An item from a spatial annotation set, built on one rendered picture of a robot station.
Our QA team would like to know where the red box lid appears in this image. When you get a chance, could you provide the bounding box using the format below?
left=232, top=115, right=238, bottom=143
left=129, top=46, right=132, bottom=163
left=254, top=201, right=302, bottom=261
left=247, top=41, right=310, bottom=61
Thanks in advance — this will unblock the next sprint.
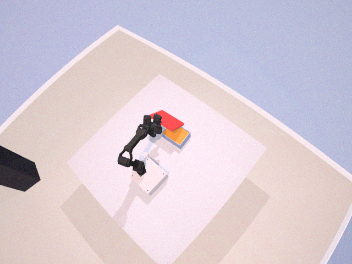
left=150, top=110, right=184, bottom=131

